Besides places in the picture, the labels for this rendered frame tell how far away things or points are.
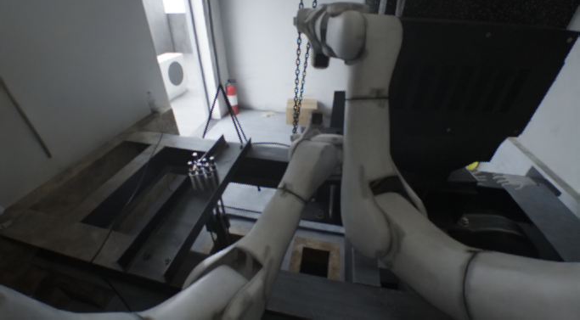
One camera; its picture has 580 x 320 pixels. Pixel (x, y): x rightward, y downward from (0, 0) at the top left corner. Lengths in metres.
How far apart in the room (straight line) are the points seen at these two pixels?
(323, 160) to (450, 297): 0.25
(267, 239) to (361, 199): 0.16
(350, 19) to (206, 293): 0.39
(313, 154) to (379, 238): 0.17
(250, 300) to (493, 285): 0.26
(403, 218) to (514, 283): 0.12
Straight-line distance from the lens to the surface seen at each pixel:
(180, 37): 8.26
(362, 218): 0.34
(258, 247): 0.38
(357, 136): 0.34
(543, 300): 0.27
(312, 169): 0.40
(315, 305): 0.93
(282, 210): 0.39
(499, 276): 0.28
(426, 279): 0.32
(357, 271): 1.00
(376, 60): 0.34
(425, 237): 0.33
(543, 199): 1.78
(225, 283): 0.36
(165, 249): 1.11
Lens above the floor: 1.52
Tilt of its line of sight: 33 degrees down
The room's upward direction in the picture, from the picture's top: 1 degrees clockwise
